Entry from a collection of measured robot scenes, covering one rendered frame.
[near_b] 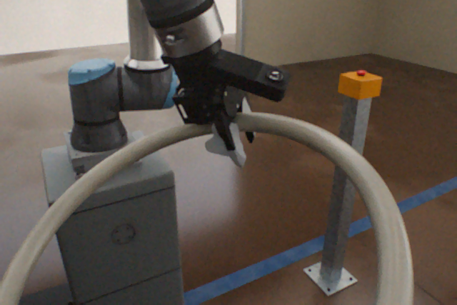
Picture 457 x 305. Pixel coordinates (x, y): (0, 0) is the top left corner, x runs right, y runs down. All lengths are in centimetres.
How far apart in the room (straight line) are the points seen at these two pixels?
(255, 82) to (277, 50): 586
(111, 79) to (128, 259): 62
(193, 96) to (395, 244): 32
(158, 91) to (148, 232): 49
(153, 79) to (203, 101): 66
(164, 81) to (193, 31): 73
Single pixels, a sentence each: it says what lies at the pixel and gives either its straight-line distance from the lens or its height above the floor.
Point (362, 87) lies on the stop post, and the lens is 150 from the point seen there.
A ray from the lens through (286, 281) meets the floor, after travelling 203.
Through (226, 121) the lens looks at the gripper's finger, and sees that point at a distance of 52.
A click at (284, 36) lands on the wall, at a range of 639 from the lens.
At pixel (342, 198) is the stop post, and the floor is 53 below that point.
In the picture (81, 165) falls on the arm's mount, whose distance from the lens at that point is 125.
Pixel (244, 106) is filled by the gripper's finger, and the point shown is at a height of 126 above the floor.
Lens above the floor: 145
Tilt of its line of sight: 24 degrees down
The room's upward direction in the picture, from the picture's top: straight up
